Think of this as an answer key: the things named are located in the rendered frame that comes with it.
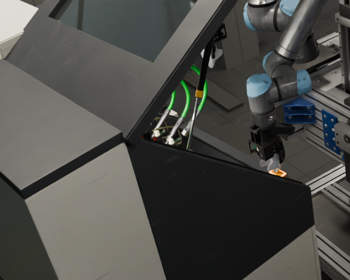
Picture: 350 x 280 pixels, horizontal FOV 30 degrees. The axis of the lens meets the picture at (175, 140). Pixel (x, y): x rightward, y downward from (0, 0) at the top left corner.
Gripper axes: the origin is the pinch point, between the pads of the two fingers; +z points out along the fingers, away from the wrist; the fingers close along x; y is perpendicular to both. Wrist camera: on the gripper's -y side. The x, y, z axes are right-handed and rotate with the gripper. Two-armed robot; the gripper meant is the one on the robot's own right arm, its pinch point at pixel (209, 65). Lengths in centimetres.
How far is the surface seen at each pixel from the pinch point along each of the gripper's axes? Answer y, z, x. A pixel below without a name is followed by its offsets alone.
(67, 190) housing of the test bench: -79, -19, -47
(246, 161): -6.2, 29.4, -19.6
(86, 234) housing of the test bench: -78, -5, -47
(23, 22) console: -48, -31, 30
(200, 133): -4.9, 29.4, 7.7
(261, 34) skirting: 187, 119, 190
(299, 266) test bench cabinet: -12, 58, -47
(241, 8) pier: 160, 83, 177
